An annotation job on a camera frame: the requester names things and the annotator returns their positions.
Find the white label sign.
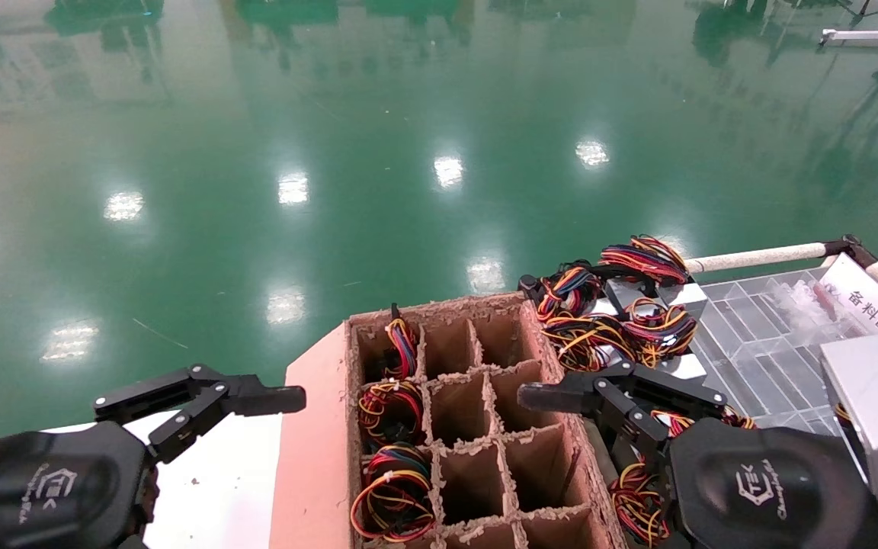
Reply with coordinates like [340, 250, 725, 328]
[820, 254, 878, 361]

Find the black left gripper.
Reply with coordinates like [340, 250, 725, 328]
[0, 364, 307, 549]

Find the power supply with coloured cables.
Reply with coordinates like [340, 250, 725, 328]
[599, 235, 709, 317]
[350, 444, 437, 544]
[652, 406, 754, 432]
[519, 263, 606, 321]
[357, 380, 426, 451]
[542, 316, 636, 374]
[622, 297, 708, 382]
[610, 461, 673, 547]
[382, 303, 418, 380]

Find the clear plastic bag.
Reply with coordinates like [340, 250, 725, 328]
[778, 281, 867, 341]

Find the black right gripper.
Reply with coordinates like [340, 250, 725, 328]
[519, 364, 878, 549]

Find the black pipe connector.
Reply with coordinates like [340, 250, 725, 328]
[824, 234, 878, 268]

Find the brown cardboard divider box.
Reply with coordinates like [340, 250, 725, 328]
[270, 294, 628, 549]

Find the white metal frame bar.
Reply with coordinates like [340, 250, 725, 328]
[820, 27, 878, 49]

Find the clear plastic compartment tray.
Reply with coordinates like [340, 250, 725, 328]
[689, 267, 878, 437]

